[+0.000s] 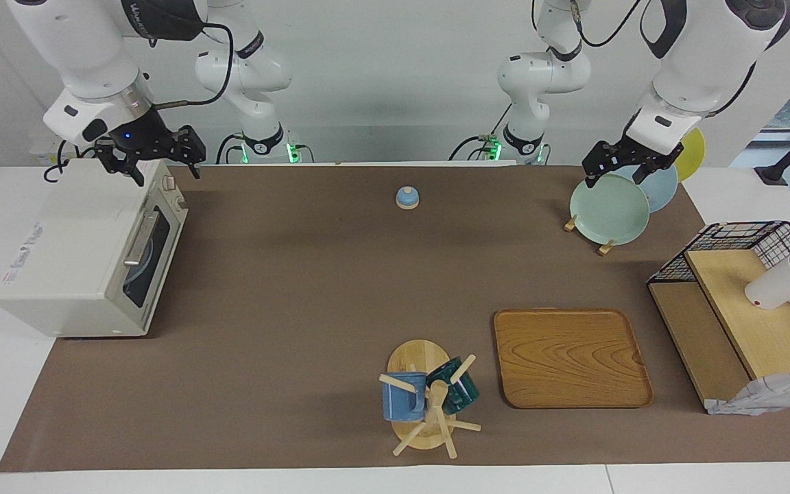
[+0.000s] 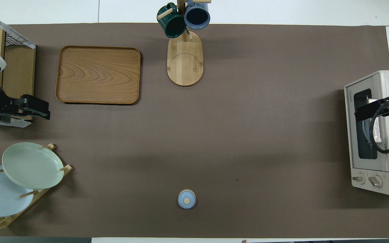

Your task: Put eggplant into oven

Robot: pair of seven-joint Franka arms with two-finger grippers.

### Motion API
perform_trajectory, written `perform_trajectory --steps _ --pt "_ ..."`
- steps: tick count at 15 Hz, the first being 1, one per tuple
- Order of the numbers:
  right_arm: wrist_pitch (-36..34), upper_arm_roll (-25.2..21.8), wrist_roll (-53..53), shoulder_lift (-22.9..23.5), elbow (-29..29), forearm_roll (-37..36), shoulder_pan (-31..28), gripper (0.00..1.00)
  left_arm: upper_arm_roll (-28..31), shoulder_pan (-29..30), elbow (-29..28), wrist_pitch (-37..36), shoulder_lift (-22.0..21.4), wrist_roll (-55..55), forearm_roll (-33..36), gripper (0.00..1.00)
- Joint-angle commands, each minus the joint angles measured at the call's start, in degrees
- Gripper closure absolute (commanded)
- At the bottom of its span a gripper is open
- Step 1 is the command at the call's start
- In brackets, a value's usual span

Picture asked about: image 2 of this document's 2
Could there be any pale green plate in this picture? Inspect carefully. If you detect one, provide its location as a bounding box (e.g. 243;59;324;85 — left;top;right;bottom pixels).
2;142;64;190

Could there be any wooden plate rack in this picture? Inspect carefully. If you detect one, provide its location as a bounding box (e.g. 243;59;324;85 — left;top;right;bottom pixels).
0;143;73;231

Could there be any glass oven door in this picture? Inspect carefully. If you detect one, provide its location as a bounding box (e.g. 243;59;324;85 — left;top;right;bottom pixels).
345;77;389;172

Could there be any blue mug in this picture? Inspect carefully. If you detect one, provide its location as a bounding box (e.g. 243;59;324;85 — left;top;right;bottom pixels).
184;0;211;30

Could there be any dark green mug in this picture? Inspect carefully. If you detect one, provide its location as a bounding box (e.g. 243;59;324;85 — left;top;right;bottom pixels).
157;3;187;38

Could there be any grey white patterned cloth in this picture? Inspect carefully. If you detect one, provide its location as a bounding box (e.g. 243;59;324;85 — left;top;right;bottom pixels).
0;7;37;128

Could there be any wooden mug tree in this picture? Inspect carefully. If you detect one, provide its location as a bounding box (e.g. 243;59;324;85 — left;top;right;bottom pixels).
157;0;212;86

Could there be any small blue bell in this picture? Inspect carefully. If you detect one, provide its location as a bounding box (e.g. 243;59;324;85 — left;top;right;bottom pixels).
178;189;196;209

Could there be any brown table mat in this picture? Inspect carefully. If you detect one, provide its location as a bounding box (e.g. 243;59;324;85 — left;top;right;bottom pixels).
0;23;389;238

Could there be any wooden serving tray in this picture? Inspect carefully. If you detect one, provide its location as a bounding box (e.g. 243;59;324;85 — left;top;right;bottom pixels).
55;46;142;105

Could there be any wooden shelf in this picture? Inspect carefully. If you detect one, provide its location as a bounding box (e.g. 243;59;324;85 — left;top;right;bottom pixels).
0;25;37;122

